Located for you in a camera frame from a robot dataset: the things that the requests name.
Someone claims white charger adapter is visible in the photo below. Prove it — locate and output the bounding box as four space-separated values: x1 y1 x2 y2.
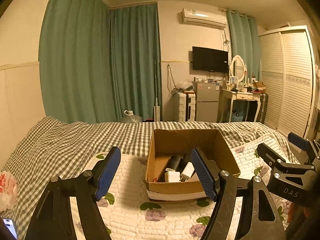
164 171 180 183

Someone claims black cylinder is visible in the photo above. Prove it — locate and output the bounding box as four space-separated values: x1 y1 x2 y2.
164 155 182 172

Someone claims smartphone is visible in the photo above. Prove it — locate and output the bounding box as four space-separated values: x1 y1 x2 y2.
3 218 17 239

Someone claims red white plastic bag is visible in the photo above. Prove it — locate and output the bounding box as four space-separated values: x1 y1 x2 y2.
0 171 18 212

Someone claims grey checkered bedsheet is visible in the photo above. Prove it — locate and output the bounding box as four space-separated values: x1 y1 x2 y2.
2 117 289 239

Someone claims brown cardboard box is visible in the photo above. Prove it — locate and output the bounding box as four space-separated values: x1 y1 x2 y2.
145 129 240 201

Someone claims white dressing table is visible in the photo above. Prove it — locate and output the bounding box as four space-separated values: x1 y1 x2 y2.
219 89 261 122

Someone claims silver mini fridge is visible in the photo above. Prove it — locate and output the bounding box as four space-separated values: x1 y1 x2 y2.
193 81 220 122

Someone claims white suitcase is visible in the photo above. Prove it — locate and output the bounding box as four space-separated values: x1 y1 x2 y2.
174 92 196 122

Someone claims white mop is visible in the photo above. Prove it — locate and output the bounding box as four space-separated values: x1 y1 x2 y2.
153 60 161 122

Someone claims clear water jug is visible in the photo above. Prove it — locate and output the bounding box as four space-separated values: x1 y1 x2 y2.
121 110 143 124

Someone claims oval vanity mirror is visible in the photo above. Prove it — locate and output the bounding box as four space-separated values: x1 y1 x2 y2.
229 55 247 82

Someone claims white wardrobe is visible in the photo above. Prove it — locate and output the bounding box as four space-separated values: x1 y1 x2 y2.
259 25 316 138

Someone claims teal window curtain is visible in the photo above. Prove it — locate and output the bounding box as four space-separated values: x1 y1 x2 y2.
226 9 261 80

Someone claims white air conditioner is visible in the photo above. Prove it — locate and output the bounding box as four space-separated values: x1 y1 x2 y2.
181 9 227 29

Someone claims black wall television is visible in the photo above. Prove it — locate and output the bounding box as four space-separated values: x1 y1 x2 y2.
192 47 229 74

